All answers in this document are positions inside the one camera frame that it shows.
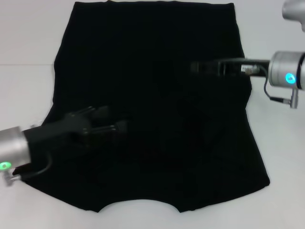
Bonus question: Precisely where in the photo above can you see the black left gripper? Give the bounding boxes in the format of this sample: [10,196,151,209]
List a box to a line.
[22,106,129,167]

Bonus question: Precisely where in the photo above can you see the black shirt with FREE print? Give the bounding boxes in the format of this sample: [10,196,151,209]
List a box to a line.
[21,0,271,213]

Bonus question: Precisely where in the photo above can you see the right gripper cable with plugs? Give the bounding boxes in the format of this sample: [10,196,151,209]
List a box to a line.
[242,65,300,109]

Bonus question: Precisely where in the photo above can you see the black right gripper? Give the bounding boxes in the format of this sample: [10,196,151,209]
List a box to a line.
[190,57,272,78]

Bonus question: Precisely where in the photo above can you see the gripper cable with plugs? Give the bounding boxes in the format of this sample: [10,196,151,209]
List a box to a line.
[242,65,300,109]
[2,152,53,187]

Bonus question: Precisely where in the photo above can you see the left gripper cable with plugs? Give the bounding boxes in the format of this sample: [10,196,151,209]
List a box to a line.
[2,152,53,187]

